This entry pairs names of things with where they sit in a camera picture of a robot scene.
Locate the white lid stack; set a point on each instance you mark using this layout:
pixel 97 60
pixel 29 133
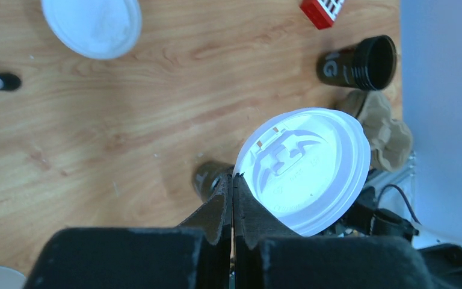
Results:
pixel 100 30

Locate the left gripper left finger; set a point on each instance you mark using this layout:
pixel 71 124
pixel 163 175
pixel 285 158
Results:
pixel 214 217

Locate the cardboard cup carrier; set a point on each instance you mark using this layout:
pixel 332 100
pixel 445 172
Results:
pixel 390 139

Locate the dark coffee cup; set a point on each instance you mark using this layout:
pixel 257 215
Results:
pixel 207 176

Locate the red box with white grid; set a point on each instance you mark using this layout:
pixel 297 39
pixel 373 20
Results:
pixel 322 13

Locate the white coffee lid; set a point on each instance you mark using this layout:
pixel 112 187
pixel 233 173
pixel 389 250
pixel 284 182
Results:
pixel 306 167

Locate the black cup stack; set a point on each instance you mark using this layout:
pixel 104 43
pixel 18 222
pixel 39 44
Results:
pixel 369 65

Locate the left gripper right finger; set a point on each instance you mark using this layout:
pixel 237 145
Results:
pixel 252 221

